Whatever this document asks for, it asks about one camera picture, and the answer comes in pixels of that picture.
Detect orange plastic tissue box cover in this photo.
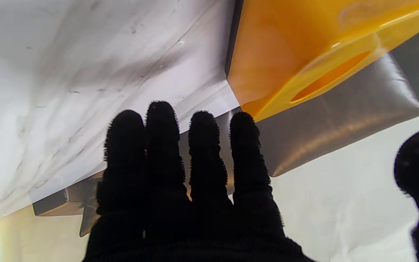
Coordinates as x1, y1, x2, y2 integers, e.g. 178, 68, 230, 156
227, 0, 419, 122

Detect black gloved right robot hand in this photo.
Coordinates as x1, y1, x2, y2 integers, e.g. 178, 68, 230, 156
82, 101, 419, 262

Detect brown leather sofa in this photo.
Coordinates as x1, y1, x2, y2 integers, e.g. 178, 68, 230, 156
31, 20, 419, 238

